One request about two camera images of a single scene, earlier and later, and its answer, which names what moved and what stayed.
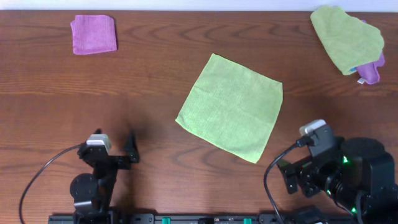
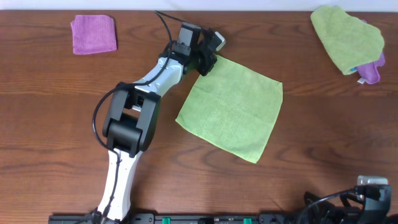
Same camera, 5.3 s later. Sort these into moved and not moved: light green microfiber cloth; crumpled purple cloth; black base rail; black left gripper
Moved: black left gripper
Not moved: crumpled purple cloth; black base rail; light green microfiber cloth
